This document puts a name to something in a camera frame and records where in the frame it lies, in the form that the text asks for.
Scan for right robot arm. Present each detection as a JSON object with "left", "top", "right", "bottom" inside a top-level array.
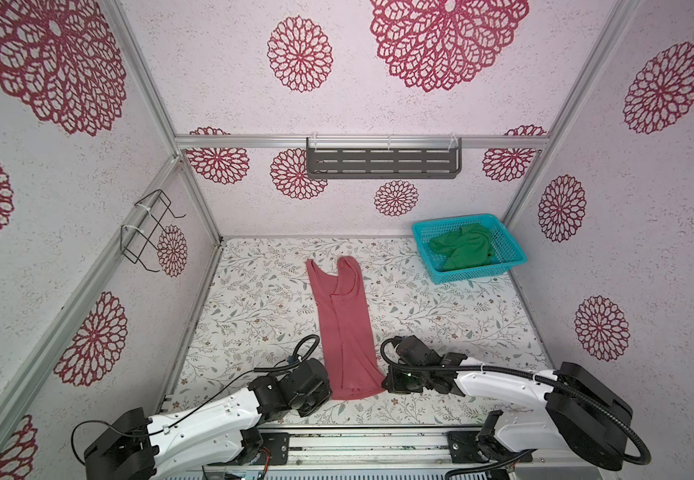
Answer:
[{"left": 381, "top": 336, "right": 651, "bottom": 471}]

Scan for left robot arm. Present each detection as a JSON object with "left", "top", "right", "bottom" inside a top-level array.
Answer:
[{"left": 83, "top": 359, "right": 332, "bottom": 479}]

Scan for green tank top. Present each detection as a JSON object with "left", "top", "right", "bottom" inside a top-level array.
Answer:
[{"left": 429, "top": 224, "right": 496, "bottom": 271}]

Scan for grey wall shelf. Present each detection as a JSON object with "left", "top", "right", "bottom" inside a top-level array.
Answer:
[{"left": 305, "top": 137, "right": 462, "bottom": 180}]

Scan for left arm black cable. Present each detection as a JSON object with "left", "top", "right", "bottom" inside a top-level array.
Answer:
[{"left": 70, "top": 334, "right": 322, "bottom": 466}]

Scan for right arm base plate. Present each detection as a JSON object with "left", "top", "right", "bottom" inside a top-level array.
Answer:
[{"left": 446, "top": 429, "right": 490, "bottom": 464}]

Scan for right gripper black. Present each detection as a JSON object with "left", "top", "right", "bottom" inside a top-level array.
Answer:
[{"left": 377, "top": 364, "right": 428, "bottom": 393}]

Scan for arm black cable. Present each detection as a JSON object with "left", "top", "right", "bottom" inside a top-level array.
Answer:
[
  {"left": 70, "top": 334, "right": 322, "bottom": 466},
  {"left": 379, "top": 335, "right": 653, "bottom": 480}
]

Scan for aluminium front rail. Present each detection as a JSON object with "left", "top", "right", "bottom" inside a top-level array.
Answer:
[{"left": 160, "top": 425, "right": 622, "bottom": 480}]

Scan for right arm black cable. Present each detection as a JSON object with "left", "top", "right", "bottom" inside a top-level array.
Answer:
[{"left": 379, "top": 335, "right": 653, "bottom": 480}]

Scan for pink tank top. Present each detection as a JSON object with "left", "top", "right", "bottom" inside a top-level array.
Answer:
[{"left": 306, "top": 256, "right": 385, "bottom": 400}]

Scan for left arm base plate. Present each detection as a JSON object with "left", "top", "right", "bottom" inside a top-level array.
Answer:
[{"left": 251, "top": 431, "right": 291, "bottom": 467}]

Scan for teal plastic basket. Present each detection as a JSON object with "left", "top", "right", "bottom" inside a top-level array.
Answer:
[{"left": 412, "top": 214, "right": 528, "bottom": 284}]

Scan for black wire wall rack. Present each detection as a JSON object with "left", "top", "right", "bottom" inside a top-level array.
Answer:
[{"left": 119, "top": 189, "right": 188, "bottom": 277}]

